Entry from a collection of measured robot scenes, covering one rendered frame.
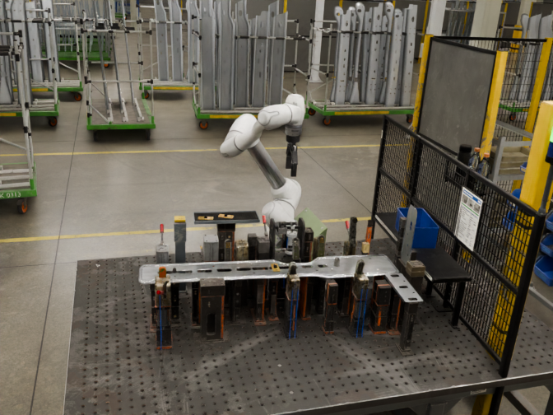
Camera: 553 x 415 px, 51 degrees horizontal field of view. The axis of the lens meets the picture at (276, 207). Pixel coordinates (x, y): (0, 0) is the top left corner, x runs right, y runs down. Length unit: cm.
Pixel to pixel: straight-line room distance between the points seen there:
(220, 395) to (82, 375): 65
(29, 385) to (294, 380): 188
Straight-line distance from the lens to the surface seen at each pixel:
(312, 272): 308
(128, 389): 279
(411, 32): 1112
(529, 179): 285
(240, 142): 335
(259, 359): 293
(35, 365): 423
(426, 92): 592
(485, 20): 1059
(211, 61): 981
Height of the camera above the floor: 245
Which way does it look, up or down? 22 degrees down
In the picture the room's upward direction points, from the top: 3 degrees clockwise
